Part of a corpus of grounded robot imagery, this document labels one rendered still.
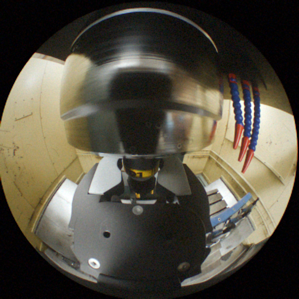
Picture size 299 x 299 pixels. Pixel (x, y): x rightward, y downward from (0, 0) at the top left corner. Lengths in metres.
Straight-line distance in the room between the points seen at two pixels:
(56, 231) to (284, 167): 1.93
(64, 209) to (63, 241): 0.36
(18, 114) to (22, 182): 0.54
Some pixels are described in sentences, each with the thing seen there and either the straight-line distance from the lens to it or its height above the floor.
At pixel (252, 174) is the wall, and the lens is 1.07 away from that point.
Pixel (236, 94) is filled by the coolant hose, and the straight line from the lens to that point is 0.16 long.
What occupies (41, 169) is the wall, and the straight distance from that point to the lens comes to 1.10.
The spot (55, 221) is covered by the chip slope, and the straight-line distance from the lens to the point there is 1.12.
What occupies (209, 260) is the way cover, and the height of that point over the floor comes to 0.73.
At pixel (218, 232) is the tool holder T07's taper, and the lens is 0.32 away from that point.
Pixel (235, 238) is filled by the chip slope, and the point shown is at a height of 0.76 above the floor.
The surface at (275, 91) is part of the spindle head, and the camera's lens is 0.24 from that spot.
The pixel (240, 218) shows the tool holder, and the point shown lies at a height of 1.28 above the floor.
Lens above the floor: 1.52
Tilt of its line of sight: 26 degrees down
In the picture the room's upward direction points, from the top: 2 degrees clockwise
